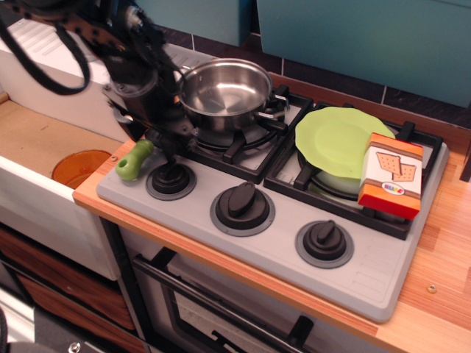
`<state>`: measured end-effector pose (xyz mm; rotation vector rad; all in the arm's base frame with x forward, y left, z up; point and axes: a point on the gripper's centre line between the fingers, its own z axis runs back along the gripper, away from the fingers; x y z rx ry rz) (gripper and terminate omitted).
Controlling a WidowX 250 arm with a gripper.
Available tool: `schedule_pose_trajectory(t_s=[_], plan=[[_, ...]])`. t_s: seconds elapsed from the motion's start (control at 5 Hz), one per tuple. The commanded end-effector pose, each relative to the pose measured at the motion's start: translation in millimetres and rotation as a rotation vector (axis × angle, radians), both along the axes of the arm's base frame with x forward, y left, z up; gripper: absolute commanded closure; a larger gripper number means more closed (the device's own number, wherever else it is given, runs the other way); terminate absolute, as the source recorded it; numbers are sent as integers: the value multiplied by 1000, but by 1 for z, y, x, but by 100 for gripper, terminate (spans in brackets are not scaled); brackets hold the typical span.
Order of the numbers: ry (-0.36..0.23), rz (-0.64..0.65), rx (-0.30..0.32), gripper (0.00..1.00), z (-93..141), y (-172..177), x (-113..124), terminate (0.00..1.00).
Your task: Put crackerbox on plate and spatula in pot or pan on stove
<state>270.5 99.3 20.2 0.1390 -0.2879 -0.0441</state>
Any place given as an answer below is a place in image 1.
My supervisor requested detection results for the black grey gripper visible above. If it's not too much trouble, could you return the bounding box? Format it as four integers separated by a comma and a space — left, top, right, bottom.
102, 73, 194, 162

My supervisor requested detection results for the grey spatula green handle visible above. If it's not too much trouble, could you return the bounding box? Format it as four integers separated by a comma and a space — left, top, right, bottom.
115, 139, 154, 182

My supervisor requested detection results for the toy cracker box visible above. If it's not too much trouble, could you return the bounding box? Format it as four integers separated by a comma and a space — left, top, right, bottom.
358, 133, 423, 220

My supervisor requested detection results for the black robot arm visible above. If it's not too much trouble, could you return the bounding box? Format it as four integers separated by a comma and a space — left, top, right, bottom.
1, 1, 194, 160

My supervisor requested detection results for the left black stove knob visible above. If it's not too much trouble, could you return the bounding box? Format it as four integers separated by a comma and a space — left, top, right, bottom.
146, 162, 196, 202

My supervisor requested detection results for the black stove knob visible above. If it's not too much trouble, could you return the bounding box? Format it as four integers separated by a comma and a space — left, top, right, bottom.
146, 162, 196, 202
210, 182, 276, 237
295, 220, 354, 269

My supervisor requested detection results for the stainless steel pot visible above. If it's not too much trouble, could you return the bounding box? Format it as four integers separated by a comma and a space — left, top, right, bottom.
178, 58, 289, 133

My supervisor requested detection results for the middle black stove knob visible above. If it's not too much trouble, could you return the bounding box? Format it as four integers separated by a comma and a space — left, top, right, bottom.
210, 182, 276, 237

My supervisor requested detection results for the grey toy stove top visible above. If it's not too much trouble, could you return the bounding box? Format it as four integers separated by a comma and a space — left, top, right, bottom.
95, 95, 450, 324

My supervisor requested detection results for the green plastic plate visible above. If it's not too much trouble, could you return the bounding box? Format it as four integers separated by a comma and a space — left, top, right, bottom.
295, 107, 395, 179

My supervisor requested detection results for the right black stove knob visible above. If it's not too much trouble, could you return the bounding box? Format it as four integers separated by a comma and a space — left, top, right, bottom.
295, 220, 354, 269

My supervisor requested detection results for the left black burner grate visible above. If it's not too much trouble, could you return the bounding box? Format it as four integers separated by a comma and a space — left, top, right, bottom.
144, 85, 291, 185

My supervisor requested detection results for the orange sink drain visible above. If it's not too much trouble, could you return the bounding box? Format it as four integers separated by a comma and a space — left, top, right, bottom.
52, 150, 111, 189

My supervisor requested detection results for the white toy sink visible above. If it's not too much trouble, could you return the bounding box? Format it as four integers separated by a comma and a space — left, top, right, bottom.
0, 8, 218, 282

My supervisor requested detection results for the wooden drawer front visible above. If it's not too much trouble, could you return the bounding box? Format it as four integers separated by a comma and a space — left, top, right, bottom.
1, 224, 146, 352

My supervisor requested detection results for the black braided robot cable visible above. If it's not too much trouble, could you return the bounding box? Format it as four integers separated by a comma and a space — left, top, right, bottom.
0, 18, 91, 96

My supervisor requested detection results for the black oven door handle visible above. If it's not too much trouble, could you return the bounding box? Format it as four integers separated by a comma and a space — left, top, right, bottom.
132, 255, 314, 353

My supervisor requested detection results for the black cable bottom left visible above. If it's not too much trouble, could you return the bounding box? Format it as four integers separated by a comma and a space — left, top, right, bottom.
0, 308, 10, 353

